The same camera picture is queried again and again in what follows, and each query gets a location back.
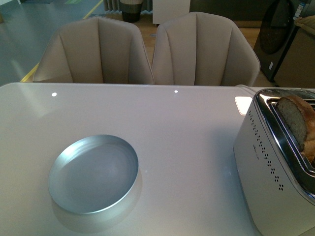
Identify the light blue plate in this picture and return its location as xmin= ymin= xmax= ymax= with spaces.
xmin=48 ymin=134 xmax=139 ymax=214

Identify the bread slice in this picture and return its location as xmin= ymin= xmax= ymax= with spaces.
xmin=276 ymin=95 xmax=315 ymax=162

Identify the beige chair right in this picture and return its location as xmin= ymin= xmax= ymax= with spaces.
xmin=152 ymin=12 xmax=260 ymax=86

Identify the beige chair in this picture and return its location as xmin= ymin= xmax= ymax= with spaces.
xmin=32 ymin=17 xmax=154 ymax=85
xmin=152 ymin=12 xmax=260 ymax=86

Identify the beige chair left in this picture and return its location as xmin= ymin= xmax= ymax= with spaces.
xmin=32 ymin=17 xmax=154 ymax=85

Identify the white cabinet column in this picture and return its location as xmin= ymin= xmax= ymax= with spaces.
xmin=153 ymin=0 xmax=190 ymax=25

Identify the woven laundry basket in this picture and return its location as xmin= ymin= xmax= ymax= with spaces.
xmin=120 ymin=0 xmax=143 ymax=23

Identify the grey curtain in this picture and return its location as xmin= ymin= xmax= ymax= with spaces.
xmin=103 ymin=0 xmax=153 ymax=13

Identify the silver two-slot toaster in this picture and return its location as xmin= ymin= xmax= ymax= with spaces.
xmin=233 ymin=88 xmax=315 ymax=236

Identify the dark grey washing machine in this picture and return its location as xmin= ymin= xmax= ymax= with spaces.
xmin=254 ymin=0 xmax=315 ymax=82

